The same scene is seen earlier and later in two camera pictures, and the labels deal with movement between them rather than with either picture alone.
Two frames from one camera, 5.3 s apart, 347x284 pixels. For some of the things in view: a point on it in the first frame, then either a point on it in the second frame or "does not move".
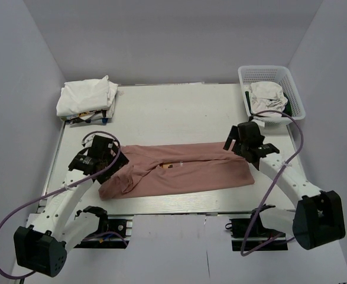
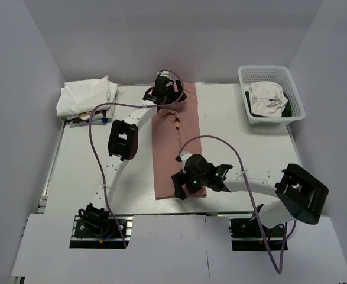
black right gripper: x=232 y=135 → x=180 y=179
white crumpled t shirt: x=267 y=96 does not move
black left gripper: x=122 y=161 → x=177 y=95
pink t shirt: x=157 y=168 → x=176 y=134
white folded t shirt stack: x=90 y=100 does not move
